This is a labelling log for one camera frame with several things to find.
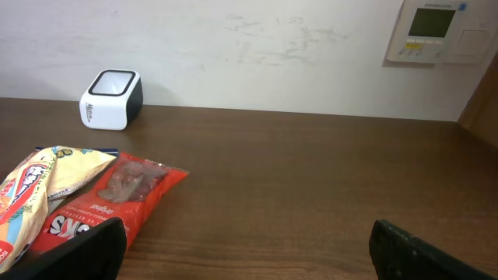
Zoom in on yellow snack bag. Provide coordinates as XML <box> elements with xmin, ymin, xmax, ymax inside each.
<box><xmin>1</xmin><ymin>145</ymin><xmax>116</xmax><ymax>272</ymax></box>

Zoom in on beige wall control panel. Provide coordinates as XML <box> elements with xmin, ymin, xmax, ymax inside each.
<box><xmin>386</xmin><ymin>0</ymin><xmax>497</xmax><ymax>65</ymax></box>

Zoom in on white barcode scanner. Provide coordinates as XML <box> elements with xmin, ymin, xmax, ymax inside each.
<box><xmin>79</xmin><ymin>69</ymin><xmax>144</xmax><ymax>131</ymax></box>

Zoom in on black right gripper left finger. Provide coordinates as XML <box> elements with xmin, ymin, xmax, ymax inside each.
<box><xmin>1</xmin><ymin>218</ymin><xmax>127</xmax><ymax>280</ymax></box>

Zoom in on red Hacks candy bag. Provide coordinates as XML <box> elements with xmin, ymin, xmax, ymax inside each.
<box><xmin>30</xmin><ymin>152</ymin><xmax>188</xmax><ymax>254</ymax></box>

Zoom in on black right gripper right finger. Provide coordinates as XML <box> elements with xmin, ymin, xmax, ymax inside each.
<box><xmin>369</xmin><ymin>219</ymin><xmax>496</xmax><ymax>280</ymax></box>

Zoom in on brown wooden side panel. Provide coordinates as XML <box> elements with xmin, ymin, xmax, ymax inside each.
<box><xmin>458</xmin><ymin>54</ymin><xmax>497</xmax><ymax>148</ymax></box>

